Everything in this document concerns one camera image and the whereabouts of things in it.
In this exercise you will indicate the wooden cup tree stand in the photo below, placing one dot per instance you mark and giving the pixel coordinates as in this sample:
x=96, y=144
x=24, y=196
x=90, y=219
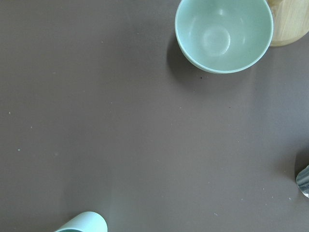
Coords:
x=291, y=21

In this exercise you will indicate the steel ice scoop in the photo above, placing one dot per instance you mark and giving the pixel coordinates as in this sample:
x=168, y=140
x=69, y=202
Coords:
x=302, y=181

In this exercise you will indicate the green cup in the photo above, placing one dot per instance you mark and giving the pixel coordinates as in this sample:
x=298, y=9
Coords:
x=85, y=222

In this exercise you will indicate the green bowl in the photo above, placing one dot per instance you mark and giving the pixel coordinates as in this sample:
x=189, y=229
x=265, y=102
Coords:
x=223, y=36

